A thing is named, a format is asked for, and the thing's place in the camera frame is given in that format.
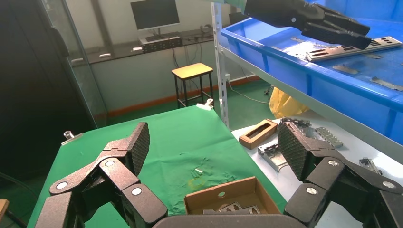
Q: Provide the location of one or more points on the silver binder clip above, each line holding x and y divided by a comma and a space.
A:
205, 105
71, 137

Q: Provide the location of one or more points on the wooden top black stool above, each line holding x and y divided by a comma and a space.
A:
192, 70

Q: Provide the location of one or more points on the short silver metal strip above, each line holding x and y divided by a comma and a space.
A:
368, 163

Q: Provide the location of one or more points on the blue plastic tray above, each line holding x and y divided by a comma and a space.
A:
346, 91

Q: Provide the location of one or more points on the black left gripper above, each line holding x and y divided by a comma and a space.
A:
277, 11

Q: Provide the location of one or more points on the black computer monitor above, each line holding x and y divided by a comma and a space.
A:
154, 14

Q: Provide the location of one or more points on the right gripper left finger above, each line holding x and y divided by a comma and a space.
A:
122, 176

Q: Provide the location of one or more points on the black desktop device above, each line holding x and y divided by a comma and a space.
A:
160, 44

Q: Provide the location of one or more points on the dark glass door cabinet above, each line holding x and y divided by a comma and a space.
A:
37, 78

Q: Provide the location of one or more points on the folded silver metal bracket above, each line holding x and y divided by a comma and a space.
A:
329, 137

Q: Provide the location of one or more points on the white base board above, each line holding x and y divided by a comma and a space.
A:
349, 154

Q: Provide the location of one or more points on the slotted silver metal bracket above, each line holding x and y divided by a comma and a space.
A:
299, 122

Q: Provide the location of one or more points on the grey tape strip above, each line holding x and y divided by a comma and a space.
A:
387, 83
345, 69

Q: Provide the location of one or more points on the open cardboard box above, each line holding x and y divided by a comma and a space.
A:
239, 190

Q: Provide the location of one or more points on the white metal shelf rack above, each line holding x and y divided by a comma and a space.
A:
222, 78

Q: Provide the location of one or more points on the silver metal IO shield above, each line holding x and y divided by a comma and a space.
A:
388, 45
252, 209
231, 206

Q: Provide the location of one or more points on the small brown slotted box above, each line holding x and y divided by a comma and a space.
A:
258, 133

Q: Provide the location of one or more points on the green table cloth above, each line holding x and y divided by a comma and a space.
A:
176, 141

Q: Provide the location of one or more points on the yellow plastic bag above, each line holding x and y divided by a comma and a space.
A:
283, 104

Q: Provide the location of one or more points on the white wall socket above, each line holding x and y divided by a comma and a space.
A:
227, 77

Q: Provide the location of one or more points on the dark desk counter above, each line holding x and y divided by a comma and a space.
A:
119, 52

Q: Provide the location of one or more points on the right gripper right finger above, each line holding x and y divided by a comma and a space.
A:
324, 176

